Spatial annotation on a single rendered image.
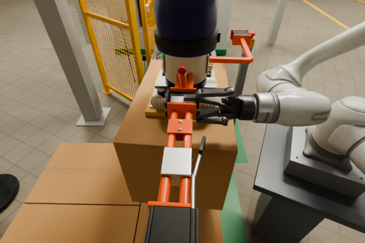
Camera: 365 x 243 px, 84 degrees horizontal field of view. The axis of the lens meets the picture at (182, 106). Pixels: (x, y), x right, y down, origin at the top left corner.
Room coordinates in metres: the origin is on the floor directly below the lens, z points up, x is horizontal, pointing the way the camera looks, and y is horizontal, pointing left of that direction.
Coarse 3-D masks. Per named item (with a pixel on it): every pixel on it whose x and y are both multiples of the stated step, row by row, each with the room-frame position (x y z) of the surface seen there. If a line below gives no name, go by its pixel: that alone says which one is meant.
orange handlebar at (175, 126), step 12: (216, 60) 0.75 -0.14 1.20; (228, 60) 0.74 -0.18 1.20; (240, 60) 0.74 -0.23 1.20; (252, 60) 0.75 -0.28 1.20; (192, 84) 0.56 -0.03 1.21; (180, 120) 0.38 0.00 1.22; (192, 120) 0.38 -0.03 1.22; (168, 132) 0.34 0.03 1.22; (180, 132) 0.34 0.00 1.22; (168, 144) 0.30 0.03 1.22; (168, 180) 0.21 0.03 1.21; (180, 180) 0.22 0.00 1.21; (168, 192) 0.19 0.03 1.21; (180, 192) 0.19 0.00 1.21
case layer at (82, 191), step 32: (64, 160) 0.74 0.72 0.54; (96, 160) 0.74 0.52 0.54; (32, 192) 0.53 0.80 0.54; (64, 192) 0.53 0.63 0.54; (96, 192) 0.53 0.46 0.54; (128, 192) 0.53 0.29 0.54; (32, 224) 0.38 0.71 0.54; (64, 224) 0.38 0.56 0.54; (96, 224) 0.38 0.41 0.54; (128, 224) 0.38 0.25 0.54
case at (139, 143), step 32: (160, 64) 0.97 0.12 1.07; (224, 64) 0.97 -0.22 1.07; (128, 128) 0.49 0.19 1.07; (160, 128) 0.49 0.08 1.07; (192, 128) 0.49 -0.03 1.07; (224, 128) 0.49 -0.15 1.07; (128, 160) 0.42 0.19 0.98; (160, 160) 0.41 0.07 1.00; (224, 160) 0.39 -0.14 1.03; (224, 192) 0.39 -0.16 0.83
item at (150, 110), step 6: (162, 72) 0.80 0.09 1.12; (156, 78) 0.79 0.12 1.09; (156, 90) 0.69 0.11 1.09; (162, 90) 0.65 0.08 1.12; (150, 96) 0.66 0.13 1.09; (162, 96) 0.64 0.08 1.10; (150, 102) 0.62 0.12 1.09; (150, 108) 0.58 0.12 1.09; (150, 114) 0.56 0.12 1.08; (156, 114) 0.55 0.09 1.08; (162, 114) 0.55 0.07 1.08
